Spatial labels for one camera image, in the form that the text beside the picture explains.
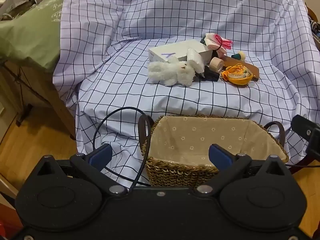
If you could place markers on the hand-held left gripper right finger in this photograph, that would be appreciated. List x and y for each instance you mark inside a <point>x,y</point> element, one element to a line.
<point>220,155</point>

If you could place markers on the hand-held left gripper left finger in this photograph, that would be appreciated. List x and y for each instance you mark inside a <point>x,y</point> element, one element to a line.
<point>101,155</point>

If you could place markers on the woven basket with floral lining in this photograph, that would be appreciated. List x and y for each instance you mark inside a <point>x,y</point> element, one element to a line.
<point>175,175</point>

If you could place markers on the orange fabric pouch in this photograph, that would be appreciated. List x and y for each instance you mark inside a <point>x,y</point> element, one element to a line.
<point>237,78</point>

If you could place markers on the beige tape roll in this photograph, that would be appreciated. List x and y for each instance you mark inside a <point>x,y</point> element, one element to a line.
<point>216,65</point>

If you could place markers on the white plush toy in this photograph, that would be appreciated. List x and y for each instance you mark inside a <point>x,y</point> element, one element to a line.
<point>172,73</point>

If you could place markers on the green and cream mushroom toy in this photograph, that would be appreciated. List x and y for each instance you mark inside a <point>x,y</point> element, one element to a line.
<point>240,54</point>

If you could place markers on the pink striped cloth bundle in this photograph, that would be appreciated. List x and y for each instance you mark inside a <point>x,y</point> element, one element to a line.
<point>220,42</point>

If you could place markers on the wooden table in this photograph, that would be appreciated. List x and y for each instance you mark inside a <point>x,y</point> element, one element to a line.
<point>50,97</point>

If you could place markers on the small black object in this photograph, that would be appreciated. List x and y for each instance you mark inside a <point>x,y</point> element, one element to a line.
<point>200,76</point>

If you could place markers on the brown leather case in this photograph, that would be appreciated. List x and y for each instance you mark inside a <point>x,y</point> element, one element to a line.
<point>233,60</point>

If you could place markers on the white plastic packet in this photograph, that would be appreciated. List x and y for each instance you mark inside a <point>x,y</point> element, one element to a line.
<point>196,60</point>

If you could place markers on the striped dark cloth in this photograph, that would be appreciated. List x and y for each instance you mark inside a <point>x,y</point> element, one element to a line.
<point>314,24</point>

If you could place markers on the white cardboard box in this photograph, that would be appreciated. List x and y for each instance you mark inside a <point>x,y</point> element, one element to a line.
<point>175,48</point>

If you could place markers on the wooden chair back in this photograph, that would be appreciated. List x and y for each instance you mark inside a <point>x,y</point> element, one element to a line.
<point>311,10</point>

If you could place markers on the checked white bed sheet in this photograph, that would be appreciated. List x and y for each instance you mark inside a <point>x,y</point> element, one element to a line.
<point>175,17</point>

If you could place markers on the grey cardboard box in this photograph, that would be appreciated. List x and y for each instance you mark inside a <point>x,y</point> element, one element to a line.
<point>17,1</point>

